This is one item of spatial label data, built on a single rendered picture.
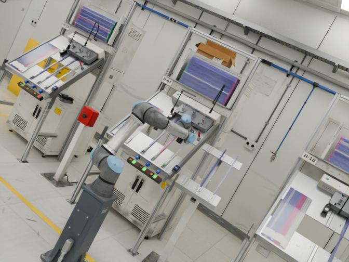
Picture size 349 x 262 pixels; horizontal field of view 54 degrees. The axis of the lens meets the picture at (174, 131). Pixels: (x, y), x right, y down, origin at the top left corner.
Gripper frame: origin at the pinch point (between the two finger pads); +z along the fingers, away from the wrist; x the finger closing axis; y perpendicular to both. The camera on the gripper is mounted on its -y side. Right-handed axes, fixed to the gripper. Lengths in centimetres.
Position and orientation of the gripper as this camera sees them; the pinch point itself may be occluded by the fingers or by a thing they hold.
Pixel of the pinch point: (185, 143)
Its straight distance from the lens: 287.2
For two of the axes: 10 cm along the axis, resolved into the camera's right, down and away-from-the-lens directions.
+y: 6.1, -6.7, 4.2
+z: 0.6, 5.6, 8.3
